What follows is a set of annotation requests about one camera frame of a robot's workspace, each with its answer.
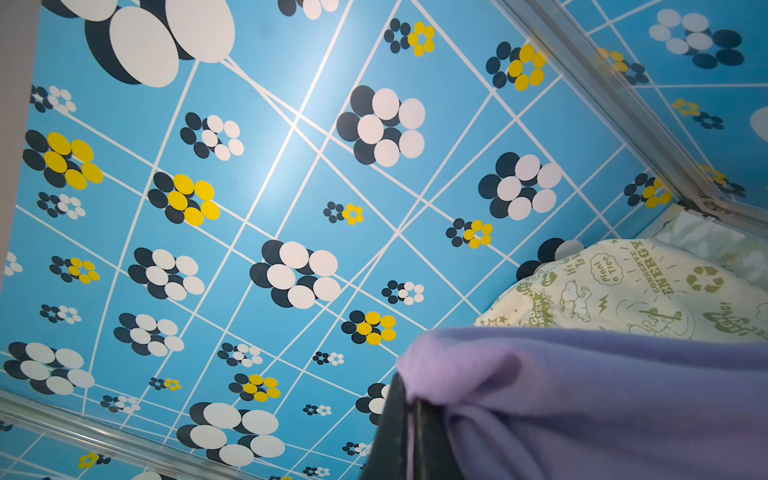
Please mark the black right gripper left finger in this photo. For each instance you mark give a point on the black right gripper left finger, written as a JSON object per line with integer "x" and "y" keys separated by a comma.
{"x": 391, "y": 456}

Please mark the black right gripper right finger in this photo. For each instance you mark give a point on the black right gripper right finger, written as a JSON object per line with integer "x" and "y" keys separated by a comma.
{"x": 433, "y": 455}

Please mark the purple cloth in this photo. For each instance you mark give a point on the purple cloth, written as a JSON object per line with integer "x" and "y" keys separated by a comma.
{"x": 527, "y": 403}

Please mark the cream green-printed cloth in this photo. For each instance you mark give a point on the cream green-printed cloth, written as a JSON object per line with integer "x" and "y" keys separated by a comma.
{"x": 641, "y": 287}

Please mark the aluminium corner frame post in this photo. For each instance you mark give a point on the aluminium corner frame post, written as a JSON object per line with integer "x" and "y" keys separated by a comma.
{"x": 548, "y": 24}

